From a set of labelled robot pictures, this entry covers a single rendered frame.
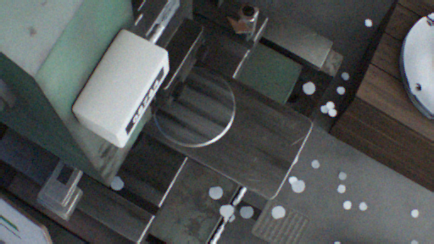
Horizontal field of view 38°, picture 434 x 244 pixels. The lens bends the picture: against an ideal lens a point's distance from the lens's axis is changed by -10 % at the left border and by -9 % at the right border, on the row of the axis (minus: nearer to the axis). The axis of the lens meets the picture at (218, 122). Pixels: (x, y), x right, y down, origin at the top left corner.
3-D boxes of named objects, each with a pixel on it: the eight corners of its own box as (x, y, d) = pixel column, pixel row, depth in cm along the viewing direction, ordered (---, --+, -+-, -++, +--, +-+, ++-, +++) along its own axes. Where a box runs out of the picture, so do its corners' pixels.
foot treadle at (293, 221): (308, 221, 166) (312, 219, 161) (290, 255, 164) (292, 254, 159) (105, 110, 172) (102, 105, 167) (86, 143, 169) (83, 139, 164)
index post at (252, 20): (255, 29, 115) (260, 6, 106) (247, 42, 114) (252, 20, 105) (241, 21, 115) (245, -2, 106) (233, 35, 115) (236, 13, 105)
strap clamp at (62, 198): (115, 135, 109) (108, 119, 99) (68, 221, 105) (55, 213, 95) (86, 118, 110) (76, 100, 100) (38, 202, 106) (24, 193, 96)
